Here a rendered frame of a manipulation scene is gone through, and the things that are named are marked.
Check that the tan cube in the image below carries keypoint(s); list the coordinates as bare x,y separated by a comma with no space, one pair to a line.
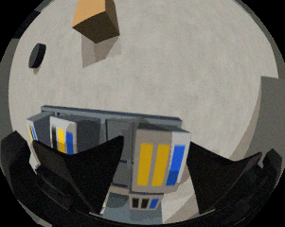
96,19

